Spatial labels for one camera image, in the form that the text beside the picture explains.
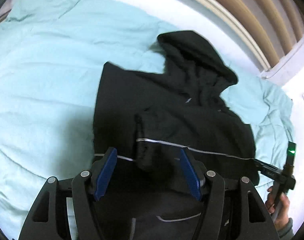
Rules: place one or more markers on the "person's right hand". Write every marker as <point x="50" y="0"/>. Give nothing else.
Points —
<point x="282" y="218"/>

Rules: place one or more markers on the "striped brown window blind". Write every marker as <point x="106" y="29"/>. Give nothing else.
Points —
<point x="272" y="30"/>

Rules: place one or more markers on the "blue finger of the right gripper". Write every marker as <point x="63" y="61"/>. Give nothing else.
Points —
<point x="267" y="170"/>

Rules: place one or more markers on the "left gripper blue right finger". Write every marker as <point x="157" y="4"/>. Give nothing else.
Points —
<point x="193" y="173"/>

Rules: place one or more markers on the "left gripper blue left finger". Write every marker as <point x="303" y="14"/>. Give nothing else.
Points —
<point x="103" y="168"/>

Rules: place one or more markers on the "teal quilted bed comforter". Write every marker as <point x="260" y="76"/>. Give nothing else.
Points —
<point x="52" y="54"/>

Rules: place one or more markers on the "grey right sleeve forearm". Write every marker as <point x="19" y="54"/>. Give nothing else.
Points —
<point x="286" y="233"/>

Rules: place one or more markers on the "black hooded jacket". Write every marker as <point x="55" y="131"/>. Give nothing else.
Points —
<point x="148" y="118"/>

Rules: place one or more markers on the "black tracker box green light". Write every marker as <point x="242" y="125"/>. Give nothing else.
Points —
<point x="291" y="152"/>

